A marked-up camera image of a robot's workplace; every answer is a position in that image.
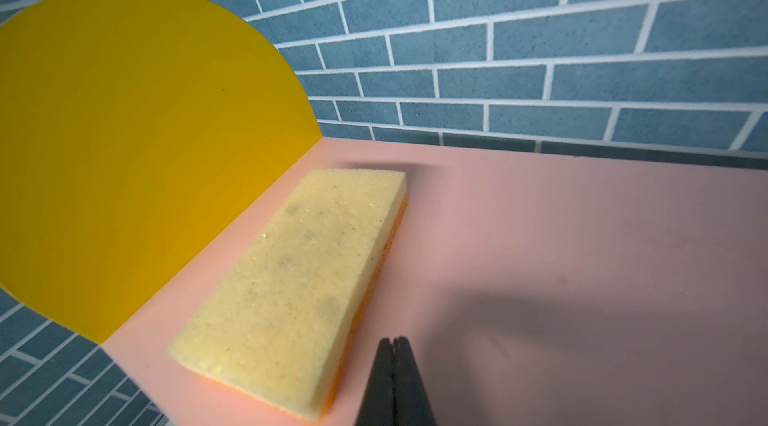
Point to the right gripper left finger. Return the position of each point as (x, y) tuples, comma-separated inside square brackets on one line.
[(378, 406)]

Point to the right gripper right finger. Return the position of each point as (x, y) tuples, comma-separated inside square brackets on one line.
[(411, 403)]

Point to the pale yellow tan sponge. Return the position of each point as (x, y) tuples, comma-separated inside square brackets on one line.
[(277, 326)]

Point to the yellow shelf pink blue boards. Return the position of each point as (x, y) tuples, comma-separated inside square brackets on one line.
[(144, 143)]

